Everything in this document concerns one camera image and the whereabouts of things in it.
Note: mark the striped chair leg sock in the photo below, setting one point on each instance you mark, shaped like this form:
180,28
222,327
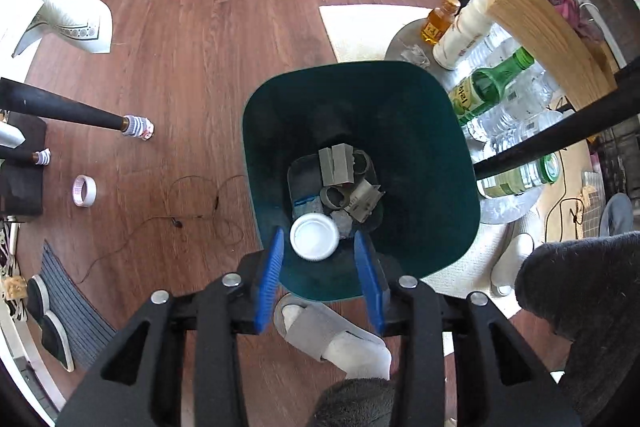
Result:
43,157
137,128

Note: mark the person's right leg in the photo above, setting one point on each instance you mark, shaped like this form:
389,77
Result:
585,307

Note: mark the white plastic bottle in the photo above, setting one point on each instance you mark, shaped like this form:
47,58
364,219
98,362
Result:
462,34

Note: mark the folded grey cardboard piece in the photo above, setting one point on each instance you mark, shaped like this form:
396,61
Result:
336,164

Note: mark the white decorated panel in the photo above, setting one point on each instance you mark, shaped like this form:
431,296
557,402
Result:
60,14

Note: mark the dark green slipper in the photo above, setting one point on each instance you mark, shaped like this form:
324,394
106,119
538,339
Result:
56,339
37,297

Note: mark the clear green-capped plastic bottle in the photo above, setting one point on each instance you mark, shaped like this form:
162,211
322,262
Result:
520,177

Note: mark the green glass bottle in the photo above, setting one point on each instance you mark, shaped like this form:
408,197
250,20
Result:
490,84

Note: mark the person's leg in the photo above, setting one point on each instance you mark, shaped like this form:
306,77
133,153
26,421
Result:
350,404
585,307

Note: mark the blue and white wrapper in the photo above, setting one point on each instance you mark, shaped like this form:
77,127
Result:
306,206

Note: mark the crumpled grey wrapper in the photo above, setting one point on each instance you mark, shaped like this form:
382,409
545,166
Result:
344,223

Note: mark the folded ridged cardboard piece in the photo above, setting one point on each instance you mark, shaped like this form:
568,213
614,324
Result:
364,202

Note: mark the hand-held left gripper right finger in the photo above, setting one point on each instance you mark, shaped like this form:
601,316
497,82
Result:
369,279

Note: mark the dark tape core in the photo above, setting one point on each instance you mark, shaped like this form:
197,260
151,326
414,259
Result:
361,163

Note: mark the blue-grey striped floor mat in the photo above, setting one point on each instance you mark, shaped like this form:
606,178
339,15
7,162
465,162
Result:
75,312

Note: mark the crumpled clear wrapper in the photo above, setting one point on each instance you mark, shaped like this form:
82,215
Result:
414,56

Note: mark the white tape roll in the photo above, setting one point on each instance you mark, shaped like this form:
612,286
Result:
79,202

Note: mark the dark green plastic bin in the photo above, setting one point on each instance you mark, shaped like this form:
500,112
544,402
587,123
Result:
425,157

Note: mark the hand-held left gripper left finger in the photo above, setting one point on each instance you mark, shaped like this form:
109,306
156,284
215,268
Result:
270,277

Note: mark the clear plastic water bottles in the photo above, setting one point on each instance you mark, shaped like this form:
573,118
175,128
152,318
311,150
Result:
407,38

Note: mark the black chair leg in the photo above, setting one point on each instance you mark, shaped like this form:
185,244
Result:
60,107
20,155

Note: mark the grey slipper with white sock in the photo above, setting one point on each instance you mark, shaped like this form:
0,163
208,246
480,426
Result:
360,354

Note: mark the amber glass bottle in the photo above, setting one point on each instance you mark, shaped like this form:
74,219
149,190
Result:
439,22

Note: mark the round white plastic lid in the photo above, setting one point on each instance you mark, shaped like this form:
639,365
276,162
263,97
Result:
314,237

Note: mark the person's left leg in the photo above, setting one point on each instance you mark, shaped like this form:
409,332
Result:
350,404

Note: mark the beige patterned bag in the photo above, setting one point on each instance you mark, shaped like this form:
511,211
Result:
12,297

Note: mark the blue-grey rounded object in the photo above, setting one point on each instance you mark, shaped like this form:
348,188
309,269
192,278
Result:
616,214

